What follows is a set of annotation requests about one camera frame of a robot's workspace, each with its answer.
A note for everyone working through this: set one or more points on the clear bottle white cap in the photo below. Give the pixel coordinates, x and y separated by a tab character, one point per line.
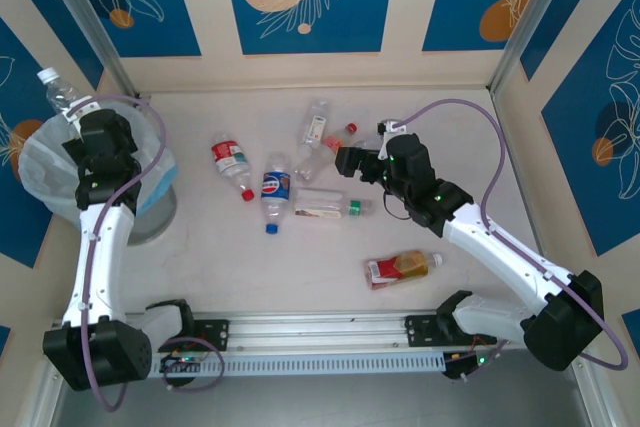
60	94

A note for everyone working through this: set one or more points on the bin with white bag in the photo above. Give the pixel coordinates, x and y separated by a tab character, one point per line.
40	167

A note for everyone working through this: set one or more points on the blue label bottle blue cap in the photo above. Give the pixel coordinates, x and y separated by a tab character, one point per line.
276	186

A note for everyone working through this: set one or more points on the clear bottle pink label red cap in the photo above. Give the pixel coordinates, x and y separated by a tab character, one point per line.
312	164

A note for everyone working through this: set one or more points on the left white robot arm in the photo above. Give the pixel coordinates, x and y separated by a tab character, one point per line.
100	257

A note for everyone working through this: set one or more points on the clear bottle green cap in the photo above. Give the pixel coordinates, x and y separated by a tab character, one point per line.
320	204

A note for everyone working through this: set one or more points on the base controller board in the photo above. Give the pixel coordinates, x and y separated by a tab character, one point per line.
462	367
182	361

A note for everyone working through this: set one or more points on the aluminium frame post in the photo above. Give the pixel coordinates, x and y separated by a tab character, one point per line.
85	12
534	12

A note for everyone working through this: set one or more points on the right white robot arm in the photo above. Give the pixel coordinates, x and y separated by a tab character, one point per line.
500	247

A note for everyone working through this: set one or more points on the clear bottle white orange label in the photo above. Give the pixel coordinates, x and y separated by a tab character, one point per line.
315	124

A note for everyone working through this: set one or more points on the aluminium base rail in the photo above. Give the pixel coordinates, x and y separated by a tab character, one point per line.
320	329

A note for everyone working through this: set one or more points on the amber tea bottle white cap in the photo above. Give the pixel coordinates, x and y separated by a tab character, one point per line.
400	267

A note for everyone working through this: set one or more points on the grey metal bin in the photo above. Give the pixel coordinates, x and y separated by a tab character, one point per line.
155	217

